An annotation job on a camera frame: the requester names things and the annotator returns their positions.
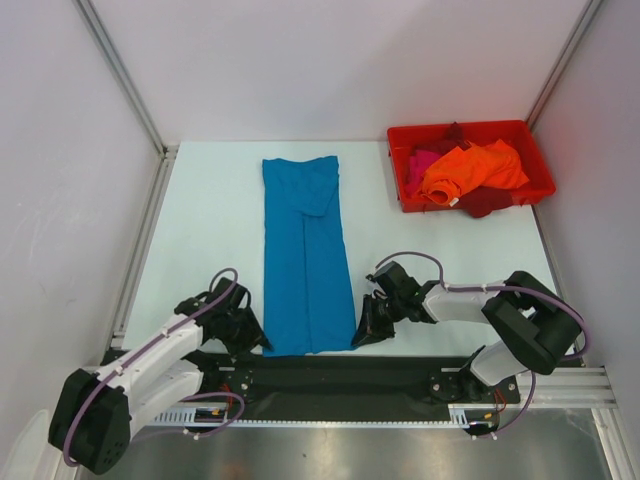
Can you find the white slotted cable duct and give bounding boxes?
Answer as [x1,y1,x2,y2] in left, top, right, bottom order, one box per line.
[447,403,526,429]
[149,404,229,428]

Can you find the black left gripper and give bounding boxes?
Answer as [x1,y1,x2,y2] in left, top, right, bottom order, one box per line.
[220,306,272,364]

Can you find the white slotted cable duct left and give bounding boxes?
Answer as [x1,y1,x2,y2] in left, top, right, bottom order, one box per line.
[149,404,229,428]

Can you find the dark red t-shirt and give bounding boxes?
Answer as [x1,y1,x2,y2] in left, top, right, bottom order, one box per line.
[425,122,513,219]

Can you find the aluminium frame post right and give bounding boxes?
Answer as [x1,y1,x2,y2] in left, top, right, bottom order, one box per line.
[525,0,608,131]

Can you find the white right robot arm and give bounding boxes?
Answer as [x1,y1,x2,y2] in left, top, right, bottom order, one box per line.
[351,260,584,402]

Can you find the white slotted cable duct right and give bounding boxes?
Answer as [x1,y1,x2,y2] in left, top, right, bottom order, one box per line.
[447,403,526,429]

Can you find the aluminium frame post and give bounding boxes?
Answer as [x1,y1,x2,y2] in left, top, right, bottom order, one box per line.
[73,0,167,157]
[525,0,608,131]

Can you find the orange t-shirt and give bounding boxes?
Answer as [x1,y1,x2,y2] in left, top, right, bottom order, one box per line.
[416,139,529,206]

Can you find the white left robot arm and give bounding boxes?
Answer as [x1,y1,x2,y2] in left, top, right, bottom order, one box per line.
[48,278,271,474]

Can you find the aluminium frame post left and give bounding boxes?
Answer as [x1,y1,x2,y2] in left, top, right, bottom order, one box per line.
[73,0,167,157]

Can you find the red plastic bin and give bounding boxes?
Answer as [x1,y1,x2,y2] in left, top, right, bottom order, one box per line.
[387,120,556,213]

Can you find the pink t-shirt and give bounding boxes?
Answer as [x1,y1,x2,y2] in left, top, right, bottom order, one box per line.
[405,149,441,197]

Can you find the blue polo t-shirt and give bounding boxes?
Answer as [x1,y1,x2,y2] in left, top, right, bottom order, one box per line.
[262,156,356,357]

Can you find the aluminium side rail left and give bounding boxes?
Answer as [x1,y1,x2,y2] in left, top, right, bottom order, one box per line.
[83,145,179,372]

